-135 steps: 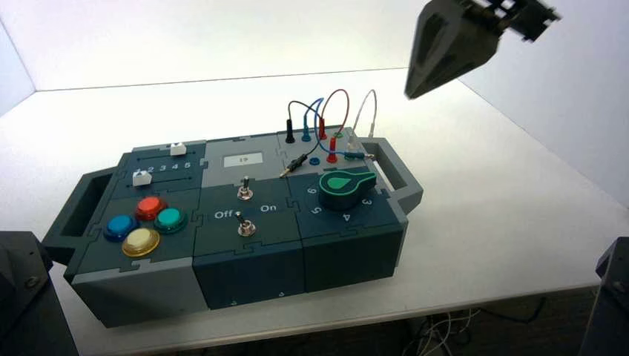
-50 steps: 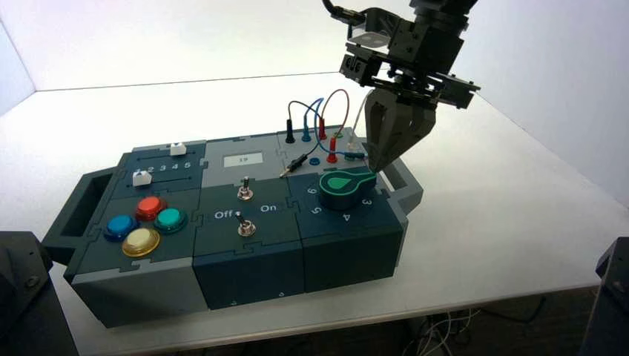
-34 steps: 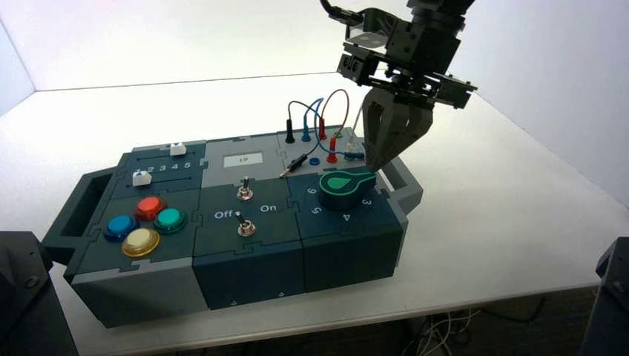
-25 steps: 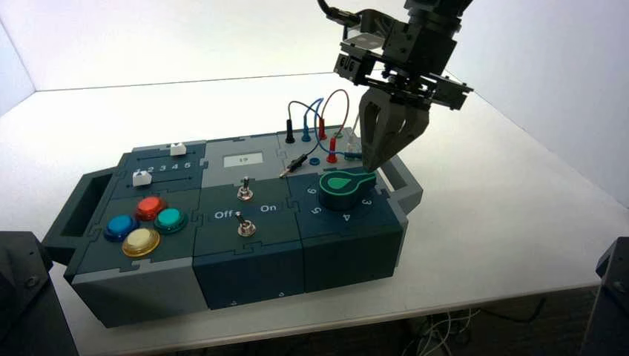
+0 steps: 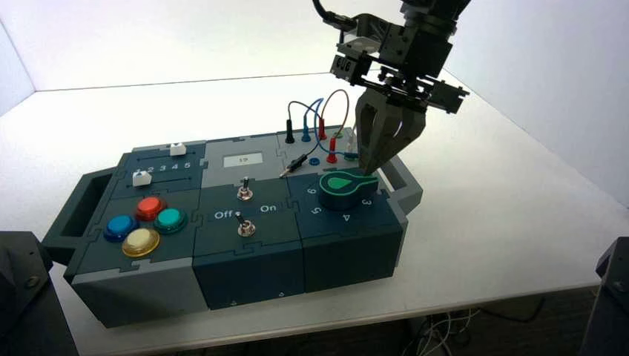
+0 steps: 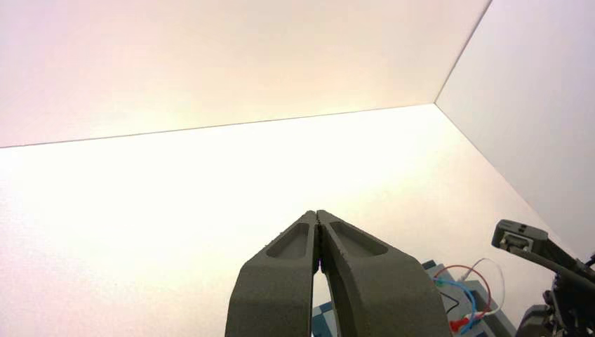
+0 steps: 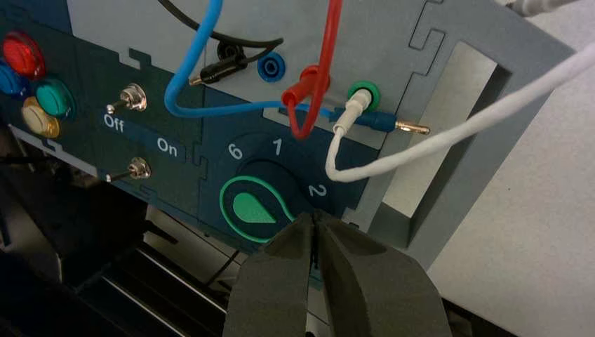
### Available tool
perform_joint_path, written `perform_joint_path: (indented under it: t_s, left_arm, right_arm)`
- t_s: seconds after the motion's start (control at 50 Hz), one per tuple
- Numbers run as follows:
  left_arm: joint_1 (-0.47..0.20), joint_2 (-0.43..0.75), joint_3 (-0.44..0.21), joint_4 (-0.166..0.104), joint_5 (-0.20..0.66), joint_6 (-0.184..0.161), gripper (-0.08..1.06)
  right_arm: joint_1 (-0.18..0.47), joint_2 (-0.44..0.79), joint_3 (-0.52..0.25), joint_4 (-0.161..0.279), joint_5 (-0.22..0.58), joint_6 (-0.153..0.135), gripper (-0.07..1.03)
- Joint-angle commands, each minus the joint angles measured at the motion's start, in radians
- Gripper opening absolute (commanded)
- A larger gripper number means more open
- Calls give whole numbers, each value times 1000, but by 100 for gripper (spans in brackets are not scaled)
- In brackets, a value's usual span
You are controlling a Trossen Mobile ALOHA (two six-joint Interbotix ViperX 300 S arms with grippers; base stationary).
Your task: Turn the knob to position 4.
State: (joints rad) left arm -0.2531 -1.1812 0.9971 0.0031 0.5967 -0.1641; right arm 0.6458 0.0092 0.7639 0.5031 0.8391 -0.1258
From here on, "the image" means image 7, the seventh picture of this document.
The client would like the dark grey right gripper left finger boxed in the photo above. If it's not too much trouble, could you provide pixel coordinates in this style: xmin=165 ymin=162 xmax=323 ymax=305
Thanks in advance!
xmin=222 ymin=213 xmax=314 ymax=337

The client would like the blue round push button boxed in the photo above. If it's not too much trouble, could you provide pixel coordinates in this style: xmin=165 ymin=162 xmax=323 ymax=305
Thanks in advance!
xmin=0 ymin=58 xmax=29 ymax=98

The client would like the black knob with green teardrop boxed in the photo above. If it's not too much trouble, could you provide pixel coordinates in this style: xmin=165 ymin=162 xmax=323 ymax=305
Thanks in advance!
xmin=218 ymin=160 xmax=326 ymax=256

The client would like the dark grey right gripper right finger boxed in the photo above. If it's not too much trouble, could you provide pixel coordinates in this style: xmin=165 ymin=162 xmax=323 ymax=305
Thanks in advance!
xmin=316 ymin=211 xmax=454 ymax=337

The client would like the blue banana socket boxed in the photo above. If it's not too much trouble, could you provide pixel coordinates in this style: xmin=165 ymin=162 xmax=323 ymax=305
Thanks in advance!
xmin=257 ymin=51 xmax=287 ymax=84

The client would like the dark teal modular control box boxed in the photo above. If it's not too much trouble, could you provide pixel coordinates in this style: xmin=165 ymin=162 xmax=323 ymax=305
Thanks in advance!
xmin=0 ymin=0 xmax=578 ymax=280

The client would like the yellow round push button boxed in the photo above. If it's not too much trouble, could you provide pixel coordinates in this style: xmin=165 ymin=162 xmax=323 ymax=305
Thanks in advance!
xmin=21 ymin=96 xmax=61 ymax=139

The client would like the green round push button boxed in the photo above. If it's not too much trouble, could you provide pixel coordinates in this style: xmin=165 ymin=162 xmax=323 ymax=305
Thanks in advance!
xmin=35 ymin=78 xmax=76 ymax=118

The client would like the black banana socket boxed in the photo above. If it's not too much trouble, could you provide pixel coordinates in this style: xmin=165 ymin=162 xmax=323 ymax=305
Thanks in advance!
xmin=217 ymin=41 xmax=246 ymax=64

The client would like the white banana plug cable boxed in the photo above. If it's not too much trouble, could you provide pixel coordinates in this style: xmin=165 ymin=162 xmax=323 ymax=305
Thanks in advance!
xmin=324 ymin=0 xmax=595 ymax=183

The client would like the blue banana plug cable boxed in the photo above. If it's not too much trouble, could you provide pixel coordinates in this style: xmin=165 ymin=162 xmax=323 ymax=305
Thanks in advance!
xmin=163 ymin=0 xmax=432 ymax=136

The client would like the black banana plug cable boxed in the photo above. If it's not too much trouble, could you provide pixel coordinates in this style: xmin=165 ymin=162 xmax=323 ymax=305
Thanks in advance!
xmin=156 ymin=0 xmax=286 ymax=88

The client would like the metal toggle switch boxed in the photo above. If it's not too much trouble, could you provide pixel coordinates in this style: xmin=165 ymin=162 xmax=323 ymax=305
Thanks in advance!
xmin=105 ymin=84 xmax=148 ymax=115
xmin=105 ymin=157 xmax=152 ymax=183

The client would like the green banana socket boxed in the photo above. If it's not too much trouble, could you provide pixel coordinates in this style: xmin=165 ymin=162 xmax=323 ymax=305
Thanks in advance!
xmin=347 ymin=80 xmax=381 ymax=112

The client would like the red banana plug cable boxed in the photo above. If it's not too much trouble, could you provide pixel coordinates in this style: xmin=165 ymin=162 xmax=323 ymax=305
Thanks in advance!
xmin=281 ymin=0 xmax=345 ymax=140

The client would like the red round push button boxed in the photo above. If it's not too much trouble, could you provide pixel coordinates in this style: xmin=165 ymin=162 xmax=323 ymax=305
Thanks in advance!
xmin=2 ymin=31 xmax=46 ymax=79

